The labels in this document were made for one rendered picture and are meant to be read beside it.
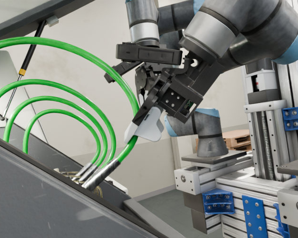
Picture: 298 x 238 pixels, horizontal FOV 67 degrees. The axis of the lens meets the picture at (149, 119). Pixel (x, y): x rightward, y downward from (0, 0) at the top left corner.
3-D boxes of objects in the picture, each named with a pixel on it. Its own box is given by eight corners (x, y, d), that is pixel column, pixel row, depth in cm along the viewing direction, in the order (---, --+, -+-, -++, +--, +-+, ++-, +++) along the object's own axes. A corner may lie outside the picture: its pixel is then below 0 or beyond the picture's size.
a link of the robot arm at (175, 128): (197, 138, 108) (179, 18, 98) (166, 141, 112) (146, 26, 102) (197, 131, 120) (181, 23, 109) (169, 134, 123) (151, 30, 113)
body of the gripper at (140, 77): (176, 86, 58) (169, 40, 58) (145, 89, 54) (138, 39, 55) (162, 91, 65) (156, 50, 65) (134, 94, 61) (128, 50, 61)
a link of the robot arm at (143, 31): (135, 21, 55) (125, 35, 62) (137, 40, 54) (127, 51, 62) (162, 23, 58) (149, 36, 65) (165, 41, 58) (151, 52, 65)
